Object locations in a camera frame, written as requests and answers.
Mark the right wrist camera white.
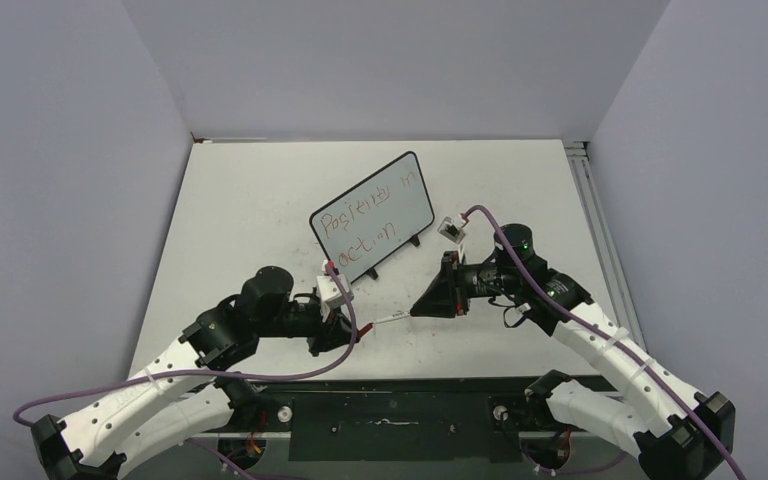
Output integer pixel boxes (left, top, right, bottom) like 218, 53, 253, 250
437, 215, 468, 244

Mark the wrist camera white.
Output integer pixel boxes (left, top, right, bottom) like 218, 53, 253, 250
316, 260, 354, 317
437, 215, 468, 244

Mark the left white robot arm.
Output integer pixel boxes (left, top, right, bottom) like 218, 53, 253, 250
30, 261, 360, 479

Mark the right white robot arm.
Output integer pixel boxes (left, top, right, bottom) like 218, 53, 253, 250
410, 223, 736, 479

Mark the red marker cap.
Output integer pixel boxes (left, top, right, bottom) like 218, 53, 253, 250
357, 323, 374, 338

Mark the purple cable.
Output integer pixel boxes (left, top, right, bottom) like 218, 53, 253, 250
12, 263, 359, 480
462, 203, 750, 480

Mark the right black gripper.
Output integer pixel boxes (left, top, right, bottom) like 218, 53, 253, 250
411, 250, 519, 318

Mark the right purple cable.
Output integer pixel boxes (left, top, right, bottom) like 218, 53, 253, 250
462, 203, 750, 480

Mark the small black-framed whiteboard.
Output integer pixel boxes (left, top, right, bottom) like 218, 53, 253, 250
308, 151, 435, 282

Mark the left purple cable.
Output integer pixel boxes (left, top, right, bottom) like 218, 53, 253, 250
12, 263, 359, 480

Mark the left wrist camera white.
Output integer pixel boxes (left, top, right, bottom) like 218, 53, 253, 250
316, 260, 354, 317

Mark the aluminium frame rail right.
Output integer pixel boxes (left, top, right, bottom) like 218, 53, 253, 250
563, 141, 646, 350

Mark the white marker pen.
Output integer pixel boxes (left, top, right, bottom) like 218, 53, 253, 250
372, 312, 410, 326

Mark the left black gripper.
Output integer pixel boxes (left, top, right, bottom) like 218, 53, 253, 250
255, 301, 360, 357

